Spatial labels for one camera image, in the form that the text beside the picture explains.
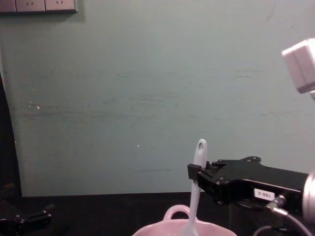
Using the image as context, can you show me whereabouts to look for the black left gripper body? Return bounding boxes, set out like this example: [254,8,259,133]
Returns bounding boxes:
[0,212,52,234]

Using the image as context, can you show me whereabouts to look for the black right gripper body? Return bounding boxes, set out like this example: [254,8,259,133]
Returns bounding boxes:
[212,156,309,217]

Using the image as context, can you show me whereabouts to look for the white plastic spoon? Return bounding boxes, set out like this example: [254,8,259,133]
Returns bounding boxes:
[180,138,208,236]

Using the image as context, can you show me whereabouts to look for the black mesh-fronted box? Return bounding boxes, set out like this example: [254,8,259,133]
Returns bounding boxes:
[228,199,304,236]

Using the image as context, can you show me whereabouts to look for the black table cloth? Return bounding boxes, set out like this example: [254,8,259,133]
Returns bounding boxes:
[0,191,315,236]

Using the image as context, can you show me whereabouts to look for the dark upright panel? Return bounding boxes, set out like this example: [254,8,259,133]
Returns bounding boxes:
[0,70,23,198]

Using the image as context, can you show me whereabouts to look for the grey cable with silver plug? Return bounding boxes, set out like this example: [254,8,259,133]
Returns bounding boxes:
[253,194,314,236]

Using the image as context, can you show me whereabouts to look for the pink cup with handle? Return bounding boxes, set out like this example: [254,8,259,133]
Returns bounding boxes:
[131,204,238,236]

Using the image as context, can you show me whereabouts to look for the grey wall socket panel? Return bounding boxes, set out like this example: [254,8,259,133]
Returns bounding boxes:
[0,0,78,14]

